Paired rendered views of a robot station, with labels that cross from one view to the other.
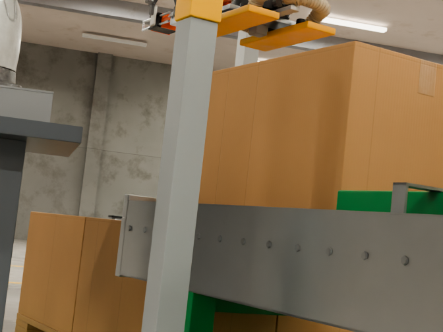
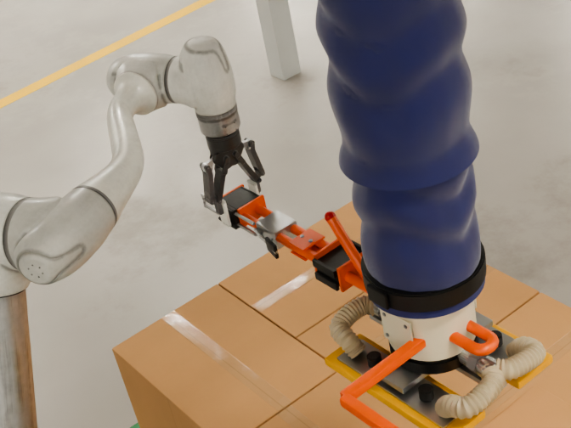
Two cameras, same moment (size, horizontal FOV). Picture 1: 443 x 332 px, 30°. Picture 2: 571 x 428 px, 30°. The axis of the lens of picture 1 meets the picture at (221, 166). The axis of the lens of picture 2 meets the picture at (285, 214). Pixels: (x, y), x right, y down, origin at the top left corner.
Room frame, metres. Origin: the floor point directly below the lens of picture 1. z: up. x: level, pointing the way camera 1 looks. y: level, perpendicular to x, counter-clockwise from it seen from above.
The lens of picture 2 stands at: (0.77, 0.21, 2.56)
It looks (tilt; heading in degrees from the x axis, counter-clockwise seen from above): 34 degrees down; 358
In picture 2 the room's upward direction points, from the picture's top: 12 degrees counter-clockwise
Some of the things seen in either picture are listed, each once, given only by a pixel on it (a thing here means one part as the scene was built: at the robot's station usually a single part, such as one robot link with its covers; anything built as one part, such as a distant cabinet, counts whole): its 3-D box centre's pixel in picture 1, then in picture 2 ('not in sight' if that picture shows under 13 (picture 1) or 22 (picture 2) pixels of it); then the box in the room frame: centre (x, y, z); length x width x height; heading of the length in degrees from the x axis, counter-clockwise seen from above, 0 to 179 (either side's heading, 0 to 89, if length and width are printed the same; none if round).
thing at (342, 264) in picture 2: not in sight; (342, 263); (2.52, 0.07, 1.24); 0.10 x 0.08 x 0.06; 121
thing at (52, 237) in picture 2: not in sight; (57, 239); (2.34, 0.56, 1.56); 0.18 x 0.14 x 0.13; 148
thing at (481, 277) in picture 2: not in sight; (421, 266); (2.30, -0.06, 1.35); 0.23 x 0.23 x 0.04
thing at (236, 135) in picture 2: not in sight; (225, 147); (2.81, 0.25, 1.40); 0.08 x 0.07 x 0.09; 120
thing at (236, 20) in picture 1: (230, 17); (400, 380); (2.25, 0.02, 1.13); 0.34 x 0.10 x 0.05; 31
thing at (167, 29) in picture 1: (166, 24); (242, 205); (2.82, 0.24, 1.24); 0.08 x 0.07 x 0.05; 31
